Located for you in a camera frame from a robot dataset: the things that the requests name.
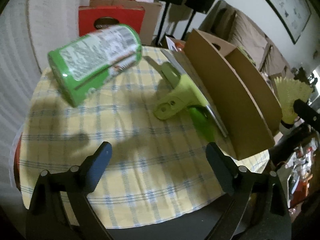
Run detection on yellow-green shuttlecock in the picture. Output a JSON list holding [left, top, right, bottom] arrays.
[[274, 77, 313, 130]]

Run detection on green window squeegee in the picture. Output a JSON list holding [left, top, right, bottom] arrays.
[[144, 49, 228, 142]]

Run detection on green snack can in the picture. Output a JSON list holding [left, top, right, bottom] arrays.
[[48, 24, 142, 107]]

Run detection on yellow plaid tablecloth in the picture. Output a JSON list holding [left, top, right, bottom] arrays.
[[18, 45, 271, 230]]

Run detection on large tan sofa cushion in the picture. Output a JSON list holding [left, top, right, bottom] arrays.
[[228, 10, 268, 69]]

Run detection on framed ink painting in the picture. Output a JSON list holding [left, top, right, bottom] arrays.
[[266, 0, 311, 43]]

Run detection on brown sofa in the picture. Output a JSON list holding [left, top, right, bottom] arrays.
[[200, 0, 295, 80]]

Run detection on right black speaker on stand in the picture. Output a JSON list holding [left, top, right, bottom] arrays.
[[181, 0, 215, 40]]

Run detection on white curtain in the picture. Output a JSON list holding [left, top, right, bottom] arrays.
[[1, 0, 89, 202]]

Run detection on large brown cardboard box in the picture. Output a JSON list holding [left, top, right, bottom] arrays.
[[90, 0, 162, 46]]

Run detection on red gift box with handle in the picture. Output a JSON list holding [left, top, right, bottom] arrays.
[[78, 5, 152, 45]]

